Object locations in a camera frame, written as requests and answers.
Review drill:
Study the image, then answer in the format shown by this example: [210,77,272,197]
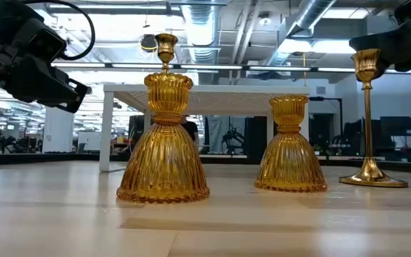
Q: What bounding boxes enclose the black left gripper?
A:
[0,17,93,114]

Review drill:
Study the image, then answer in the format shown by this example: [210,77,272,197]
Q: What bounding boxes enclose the tall brass candlestick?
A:
[154,33,179,74]
[338,48,409,188]

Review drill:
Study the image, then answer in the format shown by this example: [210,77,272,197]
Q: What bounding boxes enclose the amber ribbed glass candle holder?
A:
[254,94,328,193]
[116,72,210,204]

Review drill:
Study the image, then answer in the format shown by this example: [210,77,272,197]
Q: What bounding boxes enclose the white pillar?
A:
[42,106,75,153]

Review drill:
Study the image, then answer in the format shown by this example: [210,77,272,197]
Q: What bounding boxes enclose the black computer monitor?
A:
[380,116,411,137]

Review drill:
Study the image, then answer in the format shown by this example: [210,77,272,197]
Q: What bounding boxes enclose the black round ceiling device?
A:
[140,34,158,54]

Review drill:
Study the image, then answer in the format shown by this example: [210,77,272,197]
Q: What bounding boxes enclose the person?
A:
[180,116,200,151]

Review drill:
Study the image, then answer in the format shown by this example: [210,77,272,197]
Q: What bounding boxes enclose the black cabinet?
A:
[244,116,268,160]

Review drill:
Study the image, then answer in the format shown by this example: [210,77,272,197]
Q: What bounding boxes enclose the white metal shelf rack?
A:
[98,84,310,173]

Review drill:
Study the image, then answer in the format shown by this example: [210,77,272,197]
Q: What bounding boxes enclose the black looped cable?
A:
[23,0,96,61]

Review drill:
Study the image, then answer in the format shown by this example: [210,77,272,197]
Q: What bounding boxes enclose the slanted silver air duct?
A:
[265,0,337,67]

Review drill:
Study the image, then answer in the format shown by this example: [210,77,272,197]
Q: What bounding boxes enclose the round silver air duct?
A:
[182,3,220,65]

